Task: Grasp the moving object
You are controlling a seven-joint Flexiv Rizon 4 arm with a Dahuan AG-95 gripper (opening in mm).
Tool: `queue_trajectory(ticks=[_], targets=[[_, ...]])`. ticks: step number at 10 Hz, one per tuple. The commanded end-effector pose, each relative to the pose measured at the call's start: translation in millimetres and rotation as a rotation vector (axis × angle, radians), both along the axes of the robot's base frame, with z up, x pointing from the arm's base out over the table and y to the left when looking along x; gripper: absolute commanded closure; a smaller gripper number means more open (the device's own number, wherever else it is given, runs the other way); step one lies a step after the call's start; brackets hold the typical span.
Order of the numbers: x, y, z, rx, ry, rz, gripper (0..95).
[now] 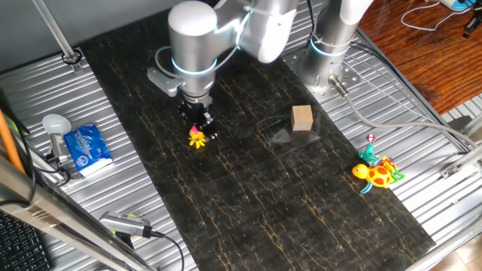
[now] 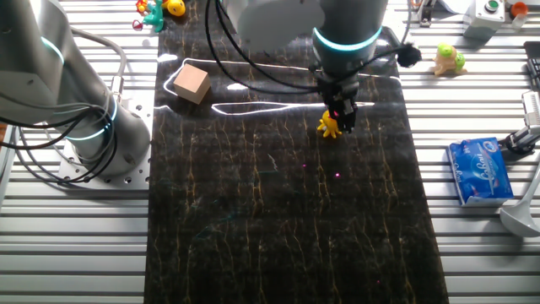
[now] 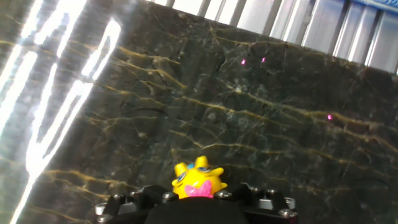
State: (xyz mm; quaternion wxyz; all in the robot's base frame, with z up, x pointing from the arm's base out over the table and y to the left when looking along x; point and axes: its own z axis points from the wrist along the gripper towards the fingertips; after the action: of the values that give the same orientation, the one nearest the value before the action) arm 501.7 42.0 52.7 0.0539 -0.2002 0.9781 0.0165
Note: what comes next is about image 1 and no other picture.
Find blue tissue pack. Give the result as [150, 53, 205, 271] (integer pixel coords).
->
[63, 123, 114, 178]

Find aluminium corner bracket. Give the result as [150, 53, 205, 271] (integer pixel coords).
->
[438, 145, 482, 180]

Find white cable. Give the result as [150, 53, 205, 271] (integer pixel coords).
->
[400, 0, 472, 33]

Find black keyboard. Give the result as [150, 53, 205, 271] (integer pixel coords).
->
[0, 212, 54, 271]

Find wooden cube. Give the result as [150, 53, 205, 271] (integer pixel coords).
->
[290, 105, 315, 132]

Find grey clamp mount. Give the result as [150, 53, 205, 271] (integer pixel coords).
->
[44, 133, 72, 178]

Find teal seal toy with ball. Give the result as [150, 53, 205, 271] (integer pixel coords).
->
[357, 133, 382, 167]

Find black marble pattern mat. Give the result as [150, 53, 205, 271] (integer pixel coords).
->
[81, 3, 438, 271]

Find yellow orange turtle toy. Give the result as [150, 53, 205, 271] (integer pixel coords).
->
[352, 157, 406, 195]

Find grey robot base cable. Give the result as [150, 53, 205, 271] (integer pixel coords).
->
[328, 75, 482, 148]

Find white plastic ladle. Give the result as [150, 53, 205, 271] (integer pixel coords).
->
[41, 114, 72, 137]

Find black camera cable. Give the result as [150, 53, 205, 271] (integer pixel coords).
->
[150, 230, 186, 271]

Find silver depth camera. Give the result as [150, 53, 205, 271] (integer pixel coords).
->
[99, 211, 154, 239]

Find red yellow small toy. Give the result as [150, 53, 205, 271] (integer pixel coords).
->
[380, 156, 398, 172]

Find thin metal pole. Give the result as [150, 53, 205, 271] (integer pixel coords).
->
[32, 0, 84, 73]

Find aluminium frame beam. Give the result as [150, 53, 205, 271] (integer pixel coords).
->
[0, 156, 155, 271]

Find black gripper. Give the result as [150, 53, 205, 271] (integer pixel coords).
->
[177, 98, 220, 142]

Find orange pole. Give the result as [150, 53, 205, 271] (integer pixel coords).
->
[0, 108, 26, 175]

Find blue round object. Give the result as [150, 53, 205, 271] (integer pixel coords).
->
[440, 0, 477, 11]

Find perforated robot base plate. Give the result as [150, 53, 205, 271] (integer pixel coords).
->
[282, 37, 362, 103]

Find yellow octopus toy pink hat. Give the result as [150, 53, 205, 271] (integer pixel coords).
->
[188, 125, 208, 150]

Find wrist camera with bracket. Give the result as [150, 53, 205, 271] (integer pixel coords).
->
[146, 66, 186, 98]

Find black stand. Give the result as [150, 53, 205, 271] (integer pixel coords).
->
[462, 6, 482, 39]

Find clear plastic sheet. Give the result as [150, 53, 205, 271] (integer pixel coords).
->
[255, 112, 323, 148]

